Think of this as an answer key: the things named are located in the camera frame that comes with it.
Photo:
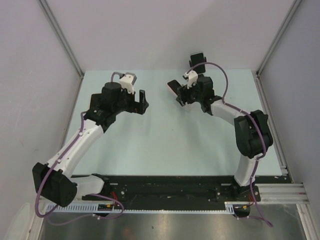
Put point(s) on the white folding phone stand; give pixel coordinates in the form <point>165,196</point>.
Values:
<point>185,106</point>

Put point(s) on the phone in black clamp stand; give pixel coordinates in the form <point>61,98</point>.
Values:
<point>198,53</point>

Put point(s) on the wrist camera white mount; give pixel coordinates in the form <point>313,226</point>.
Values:
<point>127,82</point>
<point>191,78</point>

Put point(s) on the pink phone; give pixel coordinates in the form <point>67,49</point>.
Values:
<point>174,85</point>

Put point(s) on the left aluminium corner post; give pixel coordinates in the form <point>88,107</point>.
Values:
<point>54,24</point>

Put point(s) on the aluminium corner post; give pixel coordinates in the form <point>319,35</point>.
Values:
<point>54,24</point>
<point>279,35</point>

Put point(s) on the aluminium front rail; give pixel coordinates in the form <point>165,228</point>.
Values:
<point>280,192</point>

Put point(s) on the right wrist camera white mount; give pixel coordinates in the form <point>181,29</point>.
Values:
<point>191,78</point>

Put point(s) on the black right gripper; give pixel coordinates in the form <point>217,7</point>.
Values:
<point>183,91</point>

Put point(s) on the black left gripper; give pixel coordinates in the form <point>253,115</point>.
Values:
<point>138,107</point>

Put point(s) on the white slotted cable duct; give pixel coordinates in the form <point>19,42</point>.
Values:
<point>106,208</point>

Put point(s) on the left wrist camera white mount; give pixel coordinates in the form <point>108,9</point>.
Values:
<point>127,82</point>

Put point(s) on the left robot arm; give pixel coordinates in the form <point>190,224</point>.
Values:
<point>53,180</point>

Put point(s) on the black round-base clamp stand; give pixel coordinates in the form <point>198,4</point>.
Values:
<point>197,59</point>

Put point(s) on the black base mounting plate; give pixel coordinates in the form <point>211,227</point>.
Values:
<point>170,204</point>

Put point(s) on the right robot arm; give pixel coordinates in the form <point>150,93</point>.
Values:
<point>252,133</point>

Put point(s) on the right aluminium corner post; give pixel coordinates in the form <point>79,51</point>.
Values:
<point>279,35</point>

